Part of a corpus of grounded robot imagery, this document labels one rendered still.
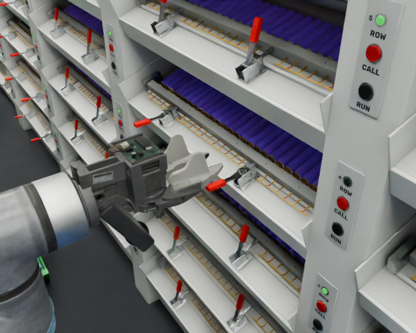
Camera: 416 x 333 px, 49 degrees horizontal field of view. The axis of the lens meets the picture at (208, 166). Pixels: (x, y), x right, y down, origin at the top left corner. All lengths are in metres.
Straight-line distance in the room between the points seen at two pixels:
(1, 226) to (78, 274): 1.17
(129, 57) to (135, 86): 0.07
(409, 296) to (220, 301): 0.56
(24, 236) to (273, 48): 0.44
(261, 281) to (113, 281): 0.85
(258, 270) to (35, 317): 0.45
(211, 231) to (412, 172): 0.56
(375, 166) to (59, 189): 0.37
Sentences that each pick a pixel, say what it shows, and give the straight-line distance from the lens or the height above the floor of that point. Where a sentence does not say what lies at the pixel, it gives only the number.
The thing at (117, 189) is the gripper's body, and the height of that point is 0.85.
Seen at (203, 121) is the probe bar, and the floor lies 0.77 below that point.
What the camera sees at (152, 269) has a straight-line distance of 1.48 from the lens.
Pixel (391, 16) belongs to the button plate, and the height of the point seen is 1.08.
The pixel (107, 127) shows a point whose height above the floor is 0.54.
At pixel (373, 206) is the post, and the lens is 0.58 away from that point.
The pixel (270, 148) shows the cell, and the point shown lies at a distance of 0.83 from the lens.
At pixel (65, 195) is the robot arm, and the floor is 0.88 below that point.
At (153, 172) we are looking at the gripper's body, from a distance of 0.60.
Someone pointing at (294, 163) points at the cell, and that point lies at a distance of 0.79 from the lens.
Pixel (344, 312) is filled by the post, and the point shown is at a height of 0.67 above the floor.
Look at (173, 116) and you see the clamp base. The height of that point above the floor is 0.75.
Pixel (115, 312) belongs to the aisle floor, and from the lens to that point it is 1.58.
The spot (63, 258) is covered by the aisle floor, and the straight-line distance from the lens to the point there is 1.79.
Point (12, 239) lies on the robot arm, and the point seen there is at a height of 0.86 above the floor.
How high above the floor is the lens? 1.21
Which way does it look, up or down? 34 degrees down
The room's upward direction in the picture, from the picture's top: straight up
